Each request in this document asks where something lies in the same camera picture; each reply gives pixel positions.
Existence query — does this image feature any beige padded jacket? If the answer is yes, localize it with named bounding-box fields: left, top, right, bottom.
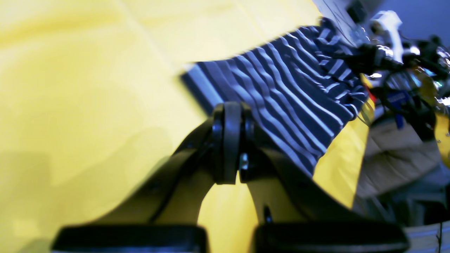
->
left=356, top=120, right=442, bottom=198

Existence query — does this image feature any navy white striped T-shirt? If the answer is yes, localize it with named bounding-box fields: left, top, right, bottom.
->
left=181, top=18, right=368, bottom=176

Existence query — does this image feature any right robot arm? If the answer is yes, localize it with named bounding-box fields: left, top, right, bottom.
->
left=342, top=34, right=449, bottom=141

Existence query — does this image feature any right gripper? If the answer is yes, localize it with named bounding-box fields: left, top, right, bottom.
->
left=347, top=44, right=403, bottom=74

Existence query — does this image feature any yellow table cloth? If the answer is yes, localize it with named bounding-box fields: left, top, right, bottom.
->
left=0, top=0, right=352, bottom=253

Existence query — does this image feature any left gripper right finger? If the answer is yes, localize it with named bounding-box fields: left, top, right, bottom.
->
left=239, top=104, right=410, bottom=253

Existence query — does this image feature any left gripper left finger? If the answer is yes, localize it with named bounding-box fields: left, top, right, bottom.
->
left=51, top=102, right=243, bottom=253

